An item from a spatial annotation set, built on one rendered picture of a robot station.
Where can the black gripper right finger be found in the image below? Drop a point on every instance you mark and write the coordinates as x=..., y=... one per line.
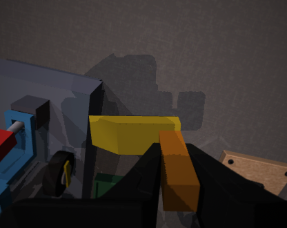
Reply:
x=227, y=200

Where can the green tray floor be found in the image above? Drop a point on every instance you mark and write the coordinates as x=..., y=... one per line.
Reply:
x=103, y=188

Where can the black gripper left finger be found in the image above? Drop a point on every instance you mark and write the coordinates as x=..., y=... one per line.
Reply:
x=131, y=203

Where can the green tray rim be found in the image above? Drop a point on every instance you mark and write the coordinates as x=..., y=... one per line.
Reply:
x=105, y=179

